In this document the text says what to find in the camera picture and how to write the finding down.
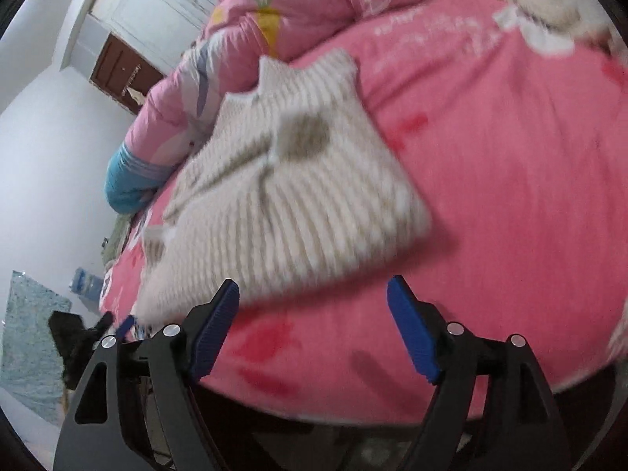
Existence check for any beige white checked knit garment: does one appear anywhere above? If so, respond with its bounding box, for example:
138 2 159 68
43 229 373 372
132 49 431 327

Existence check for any teal patterned curtain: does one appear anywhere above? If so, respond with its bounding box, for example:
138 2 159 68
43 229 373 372
1 271 71 425

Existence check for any olive green cloth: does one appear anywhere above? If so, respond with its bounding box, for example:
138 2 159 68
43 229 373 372
101 215 132 269

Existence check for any blue striped pillow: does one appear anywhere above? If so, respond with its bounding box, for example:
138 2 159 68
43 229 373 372
104 142 175 215

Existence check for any pink floral bed blanket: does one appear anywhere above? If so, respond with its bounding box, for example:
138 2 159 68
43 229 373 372
100 0 627 424

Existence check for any dark brown door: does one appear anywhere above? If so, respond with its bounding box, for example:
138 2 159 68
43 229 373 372
89 34 164 115

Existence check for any white wardrobe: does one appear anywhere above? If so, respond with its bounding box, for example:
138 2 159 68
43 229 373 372
60 0 261 78

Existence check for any pink patterned quilt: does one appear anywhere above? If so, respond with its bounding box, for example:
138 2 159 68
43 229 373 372
124 0 423 175

